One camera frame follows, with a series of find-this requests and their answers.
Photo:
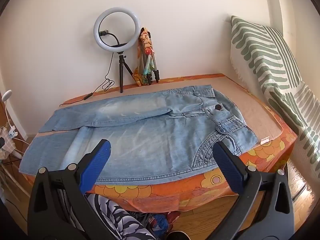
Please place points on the black mini tripod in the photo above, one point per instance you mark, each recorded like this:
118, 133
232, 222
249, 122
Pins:
123, 65

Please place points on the white clip desk lamp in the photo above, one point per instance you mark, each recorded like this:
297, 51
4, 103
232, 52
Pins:
9, 133

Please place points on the orange floral scarf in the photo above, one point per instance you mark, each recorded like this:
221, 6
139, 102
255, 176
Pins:
138, 76

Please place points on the grey folded tripod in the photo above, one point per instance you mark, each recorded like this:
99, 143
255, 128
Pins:
150, 67

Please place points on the beige fleece blanket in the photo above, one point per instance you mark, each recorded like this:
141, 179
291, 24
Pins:
256, 116

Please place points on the light blue denim pants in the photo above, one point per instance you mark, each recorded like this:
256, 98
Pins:
155, 137

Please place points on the white ring light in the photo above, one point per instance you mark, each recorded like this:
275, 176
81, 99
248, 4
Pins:
116, 29

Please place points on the green striped white cushion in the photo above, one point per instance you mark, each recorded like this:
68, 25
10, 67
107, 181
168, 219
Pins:
267, 56

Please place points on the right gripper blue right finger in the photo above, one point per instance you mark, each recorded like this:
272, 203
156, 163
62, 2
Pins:
232, 168

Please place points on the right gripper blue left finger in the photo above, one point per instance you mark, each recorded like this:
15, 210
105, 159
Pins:
92, 164

